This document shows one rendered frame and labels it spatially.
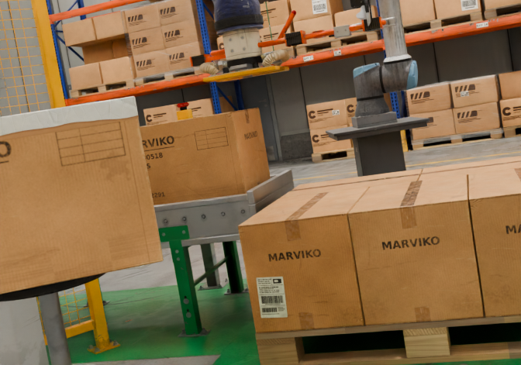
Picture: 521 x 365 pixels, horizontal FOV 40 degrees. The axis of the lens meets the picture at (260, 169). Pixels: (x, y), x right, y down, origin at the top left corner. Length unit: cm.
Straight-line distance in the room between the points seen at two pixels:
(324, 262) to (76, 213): 106
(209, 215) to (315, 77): 898
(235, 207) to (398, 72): 131
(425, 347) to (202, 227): 110
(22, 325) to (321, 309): 106
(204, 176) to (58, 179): 154
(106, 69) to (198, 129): 885
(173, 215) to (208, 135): 39
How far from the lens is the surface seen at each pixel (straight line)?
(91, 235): 173
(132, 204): 172
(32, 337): 279
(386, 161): 390
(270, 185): 325
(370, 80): 391
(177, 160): 323
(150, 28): 1153
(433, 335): 254
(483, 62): 1152
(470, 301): 250
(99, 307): 330
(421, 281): 248
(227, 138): 314
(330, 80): 1187
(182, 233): 313
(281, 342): 263
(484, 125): 1019
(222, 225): 306
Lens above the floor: 95
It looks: 5 degrees down
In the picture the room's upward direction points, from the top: 9 degrees counter-clockwise
